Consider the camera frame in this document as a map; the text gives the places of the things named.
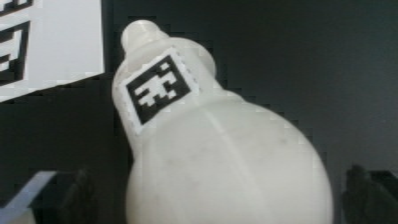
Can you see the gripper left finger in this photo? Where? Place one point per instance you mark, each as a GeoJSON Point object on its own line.
{"type": "Point", "coordinates": [54, 201]}

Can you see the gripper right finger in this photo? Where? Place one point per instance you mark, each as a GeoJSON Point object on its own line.
{"type": "Point", "coordinates": [370, 196]}

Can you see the white lamp bulb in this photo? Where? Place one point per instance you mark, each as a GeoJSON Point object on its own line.
{"type": "Point", "coordinates": [226, 167]}

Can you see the white marker sheet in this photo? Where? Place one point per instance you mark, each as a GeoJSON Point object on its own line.
{"type": "Point", "coordinates": [51, 44]}

